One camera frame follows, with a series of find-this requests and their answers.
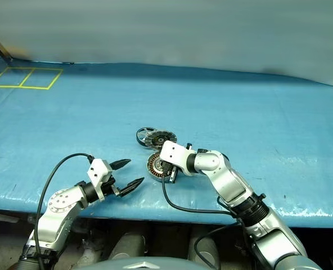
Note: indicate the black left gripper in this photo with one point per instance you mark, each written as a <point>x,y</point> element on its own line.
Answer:
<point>109,187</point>

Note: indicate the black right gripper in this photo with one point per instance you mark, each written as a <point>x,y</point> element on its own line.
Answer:
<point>168,169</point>

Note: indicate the motor housing with copper windings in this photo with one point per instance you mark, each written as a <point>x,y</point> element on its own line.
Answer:
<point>153,164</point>

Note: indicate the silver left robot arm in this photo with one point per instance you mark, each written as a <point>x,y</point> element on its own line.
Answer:
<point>59,202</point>

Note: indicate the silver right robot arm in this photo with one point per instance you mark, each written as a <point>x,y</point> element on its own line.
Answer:
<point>231,180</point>

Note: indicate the black finned motor stator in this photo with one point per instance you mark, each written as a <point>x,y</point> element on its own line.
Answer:
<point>166,137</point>

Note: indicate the grey rounded shape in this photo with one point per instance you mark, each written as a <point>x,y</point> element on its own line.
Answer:
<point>204,249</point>
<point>127,247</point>

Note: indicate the blue plastic table cover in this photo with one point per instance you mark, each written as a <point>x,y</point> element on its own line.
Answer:
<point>239,112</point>

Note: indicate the grey robot torso with chevron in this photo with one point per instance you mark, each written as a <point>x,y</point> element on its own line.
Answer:
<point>144,265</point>

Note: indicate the yellow tape double square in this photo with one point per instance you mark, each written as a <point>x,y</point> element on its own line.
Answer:
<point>21,86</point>

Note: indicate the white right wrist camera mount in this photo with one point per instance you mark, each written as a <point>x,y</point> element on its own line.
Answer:
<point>173,152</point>

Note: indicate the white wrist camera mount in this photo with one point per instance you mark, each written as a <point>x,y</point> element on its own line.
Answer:
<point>173,152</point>
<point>99,170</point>

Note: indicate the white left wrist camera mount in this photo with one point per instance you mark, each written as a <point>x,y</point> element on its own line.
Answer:
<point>99,170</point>

